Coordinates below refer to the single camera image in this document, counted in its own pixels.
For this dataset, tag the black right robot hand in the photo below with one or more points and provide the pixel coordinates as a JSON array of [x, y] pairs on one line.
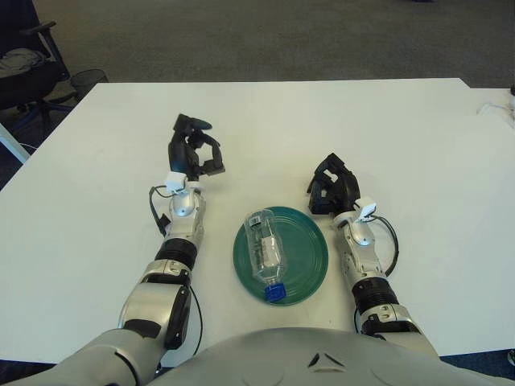
[[348, 187]]

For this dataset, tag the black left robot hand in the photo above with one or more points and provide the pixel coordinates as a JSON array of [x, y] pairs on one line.
[[179, 153]]

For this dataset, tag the clear bottle with blue cap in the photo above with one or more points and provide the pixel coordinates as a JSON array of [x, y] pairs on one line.
[[265, 249]]

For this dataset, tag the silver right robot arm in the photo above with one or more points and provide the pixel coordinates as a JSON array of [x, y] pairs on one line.
[[366, 261]]

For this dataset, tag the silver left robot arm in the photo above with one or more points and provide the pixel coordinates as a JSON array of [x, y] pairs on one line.
[[153, 301]]

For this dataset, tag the green round plate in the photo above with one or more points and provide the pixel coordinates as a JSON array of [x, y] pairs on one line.
[[306, 257]]

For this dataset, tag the white right wrist connector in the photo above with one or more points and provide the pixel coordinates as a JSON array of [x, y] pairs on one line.
[[367, 206]]

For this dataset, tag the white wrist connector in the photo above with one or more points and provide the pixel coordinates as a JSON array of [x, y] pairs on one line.
[[176, 181], [367, 206]]

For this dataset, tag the white left wrist connector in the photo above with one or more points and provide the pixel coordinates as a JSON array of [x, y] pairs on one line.
[[176, 181]]

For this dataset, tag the black mesh waste bin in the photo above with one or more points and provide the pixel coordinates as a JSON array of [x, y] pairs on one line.
[[87, 81]]

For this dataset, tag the white desk edge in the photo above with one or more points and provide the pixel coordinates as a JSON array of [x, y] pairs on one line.
[[10, 145]]

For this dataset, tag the black office chair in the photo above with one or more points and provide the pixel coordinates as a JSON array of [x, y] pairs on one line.
[[24, 84]]

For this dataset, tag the silver robot torso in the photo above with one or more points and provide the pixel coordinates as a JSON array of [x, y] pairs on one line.
[[322, 362]]

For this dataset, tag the grey cloth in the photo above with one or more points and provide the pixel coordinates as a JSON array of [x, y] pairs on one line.
[[18, 60]]

